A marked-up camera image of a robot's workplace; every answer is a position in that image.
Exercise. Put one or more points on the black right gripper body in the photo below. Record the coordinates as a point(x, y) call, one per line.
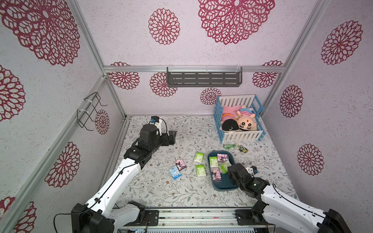
point(233, 171)

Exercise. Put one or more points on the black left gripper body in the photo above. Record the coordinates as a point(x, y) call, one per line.
point(165, 141)

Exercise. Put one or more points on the green tissue pack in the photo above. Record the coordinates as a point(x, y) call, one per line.
point(224, 167)
point(213, 162)
point(199, 157)
point(200, 171)

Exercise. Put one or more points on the pink Kuromi tissue pack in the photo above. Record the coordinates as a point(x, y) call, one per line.
point(216, 175)
point(180, 164)
point(222, 158)

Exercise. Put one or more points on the blue Cinnamoroll tissue pack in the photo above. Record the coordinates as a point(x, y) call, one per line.
point(175, 173)

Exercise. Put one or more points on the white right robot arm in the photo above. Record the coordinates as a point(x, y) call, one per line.
point(281, 210)

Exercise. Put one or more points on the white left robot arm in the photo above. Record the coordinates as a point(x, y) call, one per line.
point(98, 215)

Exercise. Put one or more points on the black-haired plush doll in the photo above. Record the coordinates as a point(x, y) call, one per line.
point(230, 125)

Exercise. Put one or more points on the peach face plush doll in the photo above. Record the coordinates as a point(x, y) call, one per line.
point(246, 120)

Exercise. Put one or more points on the pink plush doll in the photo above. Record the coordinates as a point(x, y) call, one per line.
point(231, 111)

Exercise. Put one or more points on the blue white toy crib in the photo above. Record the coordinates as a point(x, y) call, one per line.
point(250, 101)

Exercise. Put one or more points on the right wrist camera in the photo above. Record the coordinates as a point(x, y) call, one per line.
point(252, 170)

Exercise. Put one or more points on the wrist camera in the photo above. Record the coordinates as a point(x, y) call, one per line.
point(252, 170)
point(155, 119)

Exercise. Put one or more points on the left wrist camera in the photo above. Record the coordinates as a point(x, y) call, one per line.
point(155, 119)

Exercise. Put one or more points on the sloth figure keychain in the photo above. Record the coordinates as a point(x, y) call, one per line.
point(243, 149)

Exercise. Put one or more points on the green strap keychain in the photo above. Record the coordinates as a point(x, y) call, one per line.
point(229, 146)

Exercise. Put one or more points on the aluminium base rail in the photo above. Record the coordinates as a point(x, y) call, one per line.
point(194, 217)

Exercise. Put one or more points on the grey wall shelf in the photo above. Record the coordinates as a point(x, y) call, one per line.
point(204, 78)

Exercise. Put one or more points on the black wire wall rack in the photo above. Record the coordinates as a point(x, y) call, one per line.
point(84, 115)

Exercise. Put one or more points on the aluminium frame post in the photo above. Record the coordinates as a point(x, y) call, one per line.
point(311, 24)

